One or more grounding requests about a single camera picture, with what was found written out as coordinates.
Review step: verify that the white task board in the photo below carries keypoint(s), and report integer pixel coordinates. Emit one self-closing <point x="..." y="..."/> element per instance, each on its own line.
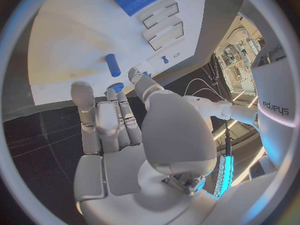
<point x="70" y="41"/>

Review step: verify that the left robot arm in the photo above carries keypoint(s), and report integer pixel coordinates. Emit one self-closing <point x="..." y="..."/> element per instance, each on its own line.
<point x="199" y="106"/>

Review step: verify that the workshop shelf rack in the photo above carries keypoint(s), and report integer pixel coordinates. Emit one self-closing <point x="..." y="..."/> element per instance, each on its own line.
<point x="236" y="60"/>

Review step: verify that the black light stand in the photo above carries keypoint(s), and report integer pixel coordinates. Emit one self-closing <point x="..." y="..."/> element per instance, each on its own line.
<point x="228" y="140"/>

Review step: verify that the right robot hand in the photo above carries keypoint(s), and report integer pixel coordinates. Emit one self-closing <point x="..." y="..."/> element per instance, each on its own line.
<point x="122" y="172"/>

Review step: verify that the blue peg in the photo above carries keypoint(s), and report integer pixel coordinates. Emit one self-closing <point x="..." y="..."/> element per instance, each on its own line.
<point x="165" y="60"/>

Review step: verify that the blue plug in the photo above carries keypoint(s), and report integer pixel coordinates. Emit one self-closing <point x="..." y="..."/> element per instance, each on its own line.
<point x="147" y="74"/>

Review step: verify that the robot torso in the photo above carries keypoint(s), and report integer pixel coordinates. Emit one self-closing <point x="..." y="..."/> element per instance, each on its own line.
<point x="274" y="90"/>

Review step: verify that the blue gear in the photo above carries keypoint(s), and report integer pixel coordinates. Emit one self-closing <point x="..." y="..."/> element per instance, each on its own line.
<point x="116" y="86"/>

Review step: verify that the glowing light bar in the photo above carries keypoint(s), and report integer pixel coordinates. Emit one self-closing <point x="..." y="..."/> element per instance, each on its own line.
<point x="226" y="172"/>

